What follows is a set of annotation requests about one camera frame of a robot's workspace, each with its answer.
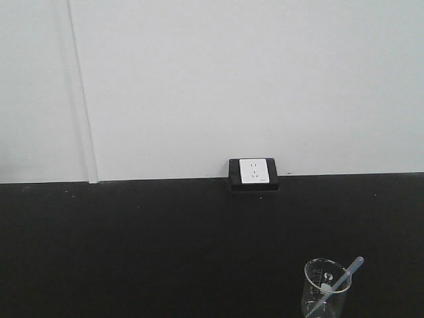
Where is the clear plastic pipette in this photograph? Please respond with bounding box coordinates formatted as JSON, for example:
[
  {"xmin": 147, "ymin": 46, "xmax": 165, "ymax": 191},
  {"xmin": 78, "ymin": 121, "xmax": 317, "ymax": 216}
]
[{"xmin": 305, "ymin": 256, "xmax": 366, "ymax": 318}]

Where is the white wall power socket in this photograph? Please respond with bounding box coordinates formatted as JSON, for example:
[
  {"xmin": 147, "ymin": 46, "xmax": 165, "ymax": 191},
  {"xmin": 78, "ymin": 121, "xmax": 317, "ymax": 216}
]
[{"xmin": 239, "ymin": 158, "xmax": 270, "ymax": 184}]

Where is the clear glass beaker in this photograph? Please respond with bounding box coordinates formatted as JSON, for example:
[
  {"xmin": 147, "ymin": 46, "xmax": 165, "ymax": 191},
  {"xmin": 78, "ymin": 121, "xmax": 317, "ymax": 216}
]
[{"xmin": 303, "ymin": 258, "xmax": 352, "ymax": 318}]

